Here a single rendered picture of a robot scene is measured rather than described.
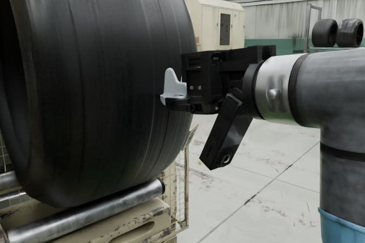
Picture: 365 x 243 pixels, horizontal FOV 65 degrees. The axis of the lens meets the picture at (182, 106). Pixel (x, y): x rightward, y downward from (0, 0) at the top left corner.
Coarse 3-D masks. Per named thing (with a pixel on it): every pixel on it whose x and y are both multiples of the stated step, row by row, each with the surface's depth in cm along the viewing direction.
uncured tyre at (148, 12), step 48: (0, 0) 73; (48, 0) 40; (96, 0) 42; (144, 0) 47; (0, 48) 79; (48, 48) 40; (96, 48) 41; (144, 48) 46; (192, 48) 53; (0, 96) 76; (48, 96) 41; (96, 96) 42; (144, 96) 47; (48, 144) 44; (96, 144) 44; (144, 144) 51; (48, 192) 51; (96, 192) 53
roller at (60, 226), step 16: (128, 192) 66; (144, 192) 68; (160, 192) 71; (80, 208) 60; (96, 208) 61; (112, 208) 63; (32, 224) 54; (48, 224) 55; (64, 224) 56; (80, 224) 58; (16, 240) 51; (32, 240) 53; (48, 240) 55
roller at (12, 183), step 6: (0, 174) 75; (6, 174) 75; (12, 174) 75; (0, 180) 73; (6, 180) 74; (12, 180) 75; (0, 186) 73; (6, 186) 74; (12, 186) 75; (18, 186) 77
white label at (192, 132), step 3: (198, 123) 62; (195, 126) 61; (192, 129) 60; (195, 129) 62; (189, 132) 59; (192, 132) 61; (189, 135) 60; (192, 135) 63; (186, 138) 60; (189, 138) 62; (186, 141) 61; (189, 141) 63; (186, 144) 63; (183, 147) 62
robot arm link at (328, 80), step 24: (312, 72) 26; (336, 72) 24; (360, 72) 23; (288, 96) 27; (312, 96) 25; (336, 96) 24; (360, 96) 22; (312, 120) 27; (336, 120) 24; (360, 120) 23; (336, 144) 24; (360, 144) 23
